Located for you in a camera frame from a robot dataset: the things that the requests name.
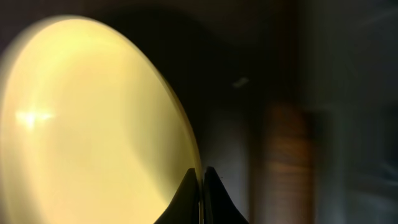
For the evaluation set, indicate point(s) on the yellow round plate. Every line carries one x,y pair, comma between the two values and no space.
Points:
91,132

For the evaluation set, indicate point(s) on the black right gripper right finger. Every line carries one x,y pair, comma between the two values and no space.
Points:
218,206

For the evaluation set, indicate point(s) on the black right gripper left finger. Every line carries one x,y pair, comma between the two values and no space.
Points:
184,208

